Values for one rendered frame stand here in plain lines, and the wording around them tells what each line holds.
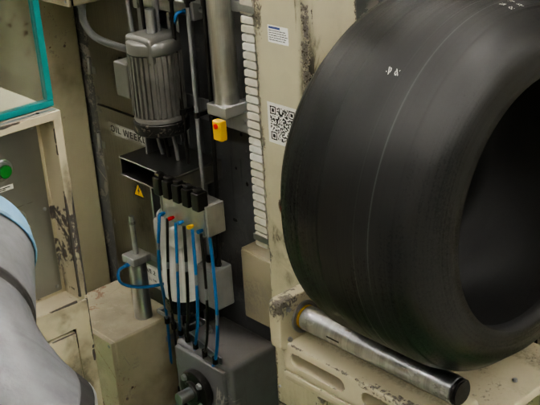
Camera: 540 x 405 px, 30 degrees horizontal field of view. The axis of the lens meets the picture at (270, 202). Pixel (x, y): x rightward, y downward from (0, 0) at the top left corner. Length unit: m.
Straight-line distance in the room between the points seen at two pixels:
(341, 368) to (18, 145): 0.68
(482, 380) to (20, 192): 0.87
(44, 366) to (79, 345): 1.29
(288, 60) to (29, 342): 1.09
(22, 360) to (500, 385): 1.23
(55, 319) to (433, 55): 0.89
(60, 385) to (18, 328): 0.05
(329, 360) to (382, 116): 0.53
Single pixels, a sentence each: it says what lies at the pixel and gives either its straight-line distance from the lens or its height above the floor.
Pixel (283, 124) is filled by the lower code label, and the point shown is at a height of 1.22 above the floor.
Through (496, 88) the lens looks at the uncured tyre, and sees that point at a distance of 1.38.
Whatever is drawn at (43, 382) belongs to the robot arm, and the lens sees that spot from 0.67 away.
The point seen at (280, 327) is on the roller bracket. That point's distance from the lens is 1.76.
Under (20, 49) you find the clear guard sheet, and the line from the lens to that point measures 1.76.
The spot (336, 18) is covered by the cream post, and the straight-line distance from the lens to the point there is 1.70.
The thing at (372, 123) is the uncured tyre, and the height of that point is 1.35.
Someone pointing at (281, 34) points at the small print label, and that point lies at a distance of 1.69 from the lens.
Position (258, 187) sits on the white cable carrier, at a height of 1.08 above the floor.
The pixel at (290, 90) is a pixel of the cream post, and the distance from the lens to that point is 1.71.
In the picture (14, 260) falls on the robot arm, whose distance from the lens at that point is 0.75.
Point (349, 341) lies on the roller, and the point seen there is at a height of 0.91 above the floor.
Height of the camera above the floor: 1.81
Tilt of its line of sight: 24 degrees down
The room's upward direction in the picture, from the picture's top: 4 degrees counter-clockwise
